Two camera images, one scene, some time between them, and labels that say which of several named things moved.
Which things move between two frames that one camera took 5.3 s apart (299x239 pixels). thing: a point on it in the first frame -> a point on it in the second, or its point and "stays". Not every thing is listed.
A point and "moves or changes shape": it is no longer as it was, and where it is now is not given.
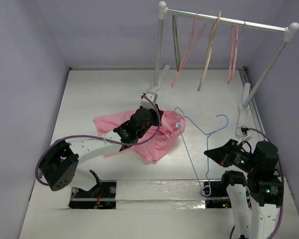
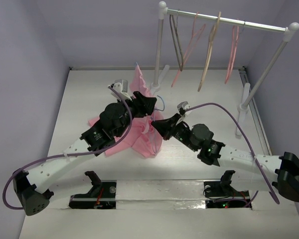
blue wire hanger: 208,134 -> 155,137
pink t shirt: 172,124 moves or changes shape
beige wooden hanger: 212,38 stays
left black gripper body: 153,121 -> 131,105
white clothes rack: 247,98 stays
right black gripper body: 230,154 -> 173,127
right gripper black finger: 224,155 -> 166,126
